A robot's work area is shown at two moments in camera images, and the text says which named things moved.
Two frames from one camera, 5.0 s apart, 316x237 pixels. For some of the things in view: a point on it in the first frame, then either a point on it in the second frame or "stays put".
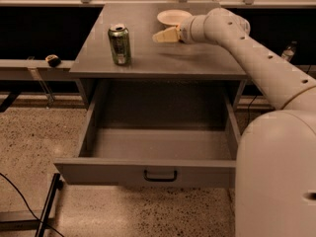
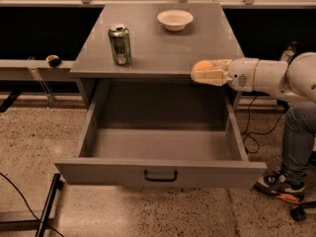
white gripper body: (187, 30) to (241, 73)
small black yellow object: (53, 60) stays put
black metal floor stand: (37, 224) stays put
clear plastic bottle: (289, 50) stays put
